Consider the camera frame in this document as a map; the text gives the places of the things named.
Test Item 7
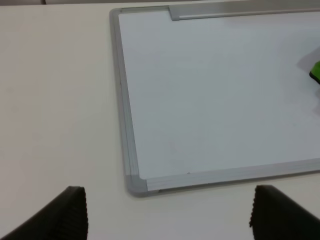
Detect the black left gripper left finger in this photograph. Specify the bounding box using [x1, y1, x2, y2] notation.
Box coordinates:
[1, 186, 88, 240]

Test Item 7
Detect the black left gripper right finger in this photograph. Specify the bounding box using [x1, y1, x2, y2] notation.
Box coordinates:
[249, 185, 320, 240]

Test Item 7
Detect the green whiteboard eraser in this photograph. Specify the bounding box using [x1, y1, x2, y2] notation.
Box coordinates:
[309, 61, 320, 84]

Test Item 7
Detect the white aluminium-framed whiteboard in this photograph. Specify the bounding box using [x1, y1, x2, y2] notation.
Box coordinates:
[109, 0, 320, 197]

